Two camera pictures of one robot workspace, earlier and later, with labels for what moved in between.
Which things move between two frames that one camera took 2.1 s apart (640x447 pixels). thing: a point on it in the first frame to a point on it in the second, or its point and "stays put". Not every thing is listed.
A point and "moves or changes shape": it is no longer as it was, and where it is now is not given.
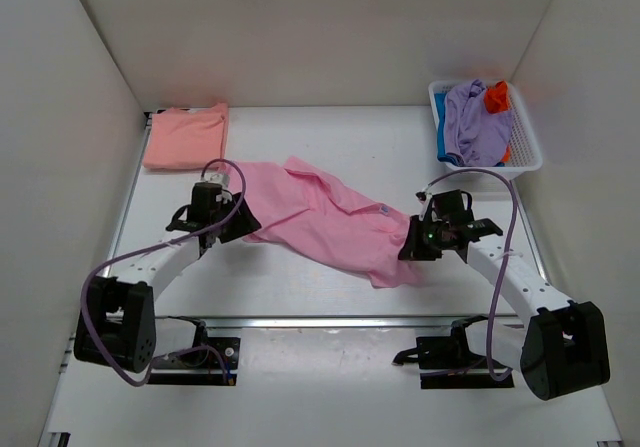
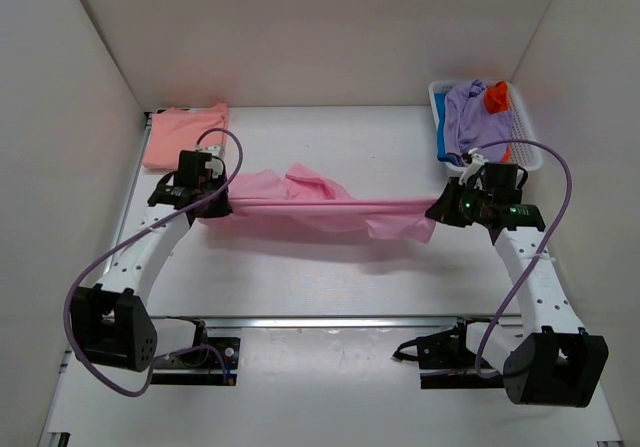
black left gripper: (246, 222) to (222, 207)
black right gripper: (412, 249) to (445, 209)
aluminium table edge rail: (311, 322) stays put
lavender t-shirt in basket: (480, 138) stays put
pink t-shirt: (307, 215) moves or changes shape
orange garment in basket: (497, 97) stays put
